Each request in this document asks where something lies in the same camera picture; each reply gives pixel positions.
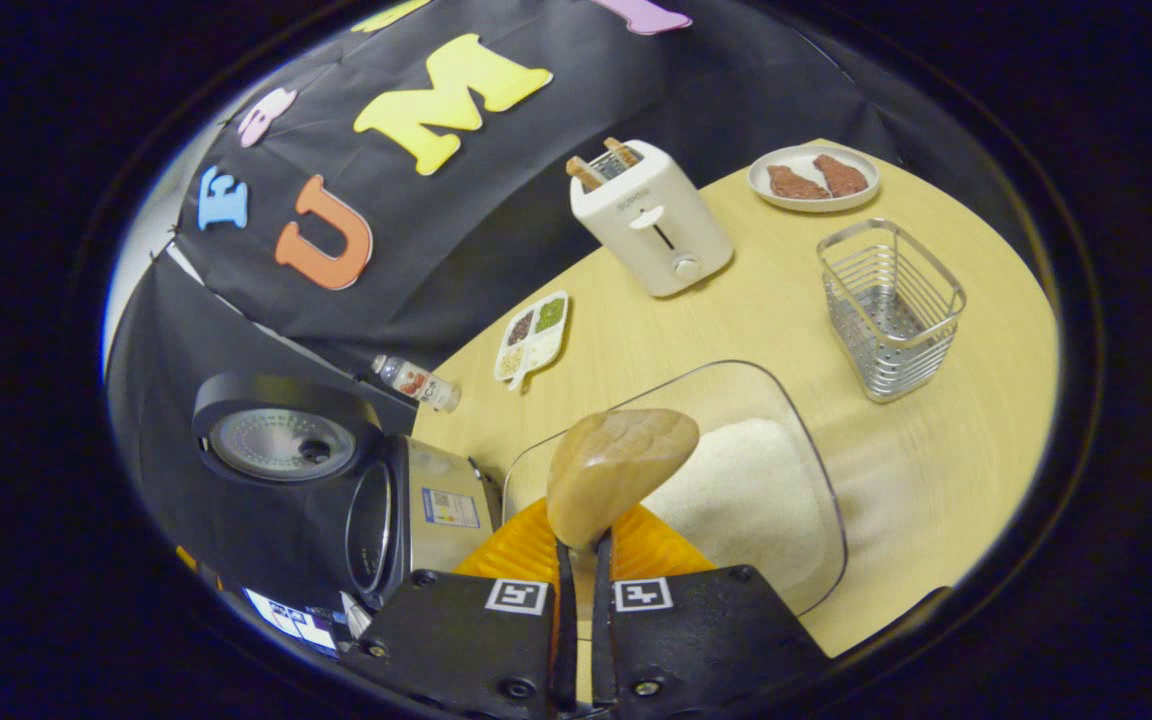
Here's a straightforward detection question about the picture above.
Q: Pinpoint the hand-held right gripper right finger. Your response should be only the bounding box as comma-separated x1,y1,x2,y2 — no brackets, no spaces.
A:
591,500,832,719

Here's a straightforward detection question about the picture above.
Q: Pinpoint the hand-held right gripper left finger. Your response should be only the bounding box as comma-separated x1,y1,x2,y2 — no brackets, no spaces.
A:
336,498,579,719

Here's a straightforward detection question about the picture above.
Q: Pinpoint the white rice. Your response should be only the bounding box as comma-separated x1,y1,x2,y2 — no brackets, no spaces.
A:
641,418,827,591

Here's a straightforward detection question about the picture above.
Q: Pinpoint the dark grey rice cooker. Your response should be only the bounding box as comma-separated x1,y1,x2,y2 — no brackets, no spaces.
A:
192,372,504,613

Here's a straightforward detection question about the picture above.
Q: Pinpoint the wooden spoon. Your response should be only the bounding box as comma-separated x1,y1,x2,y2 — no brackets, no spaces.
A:
546,408,701,551

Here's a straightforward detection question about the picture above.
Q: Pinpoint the metal wire chopstick holder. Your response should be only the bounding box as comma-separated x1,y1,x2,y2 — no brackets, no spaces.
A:
816,218,968,404

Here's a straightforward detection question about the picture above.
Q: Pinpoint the white and blue panel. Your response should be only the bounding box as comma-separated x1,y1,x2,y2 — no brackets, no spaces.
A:
241,588,369,658

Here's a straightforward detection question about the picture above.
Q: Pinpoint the clear glass dish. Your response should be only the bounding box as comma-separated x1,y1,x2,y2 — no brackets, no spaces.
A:
501,360,849,619

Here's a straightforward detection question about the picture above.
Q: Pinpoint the small clear bottle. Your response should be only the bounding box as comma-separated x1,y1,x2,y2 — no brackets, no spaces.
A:
370,354,462,414

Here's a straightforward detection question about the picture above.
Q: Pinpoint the white sectioned seasoning dish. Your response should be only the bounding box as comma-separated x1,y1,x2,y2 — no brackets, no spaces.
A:
493,290,571,391

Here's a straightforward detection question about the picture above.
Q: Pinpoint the white toaster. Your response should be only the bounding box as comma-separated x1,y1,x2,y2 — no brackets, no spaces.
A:
569,140,735,299

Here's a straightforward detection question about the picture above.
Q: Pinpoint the black backdrop cloth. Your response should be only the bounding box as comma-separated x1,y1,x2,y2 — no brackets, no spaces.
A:
104,0,1032,611

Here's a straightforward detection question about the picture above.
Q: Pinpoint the white round plate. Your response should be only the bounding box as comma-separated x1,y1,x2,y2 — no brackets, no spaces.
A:
747,144,881,214

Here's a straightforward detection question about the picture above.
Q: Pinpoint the brown meat piece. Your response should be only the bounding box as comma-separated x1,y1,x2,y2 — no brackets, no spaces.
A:
768,164,832,200
813,153,869,197

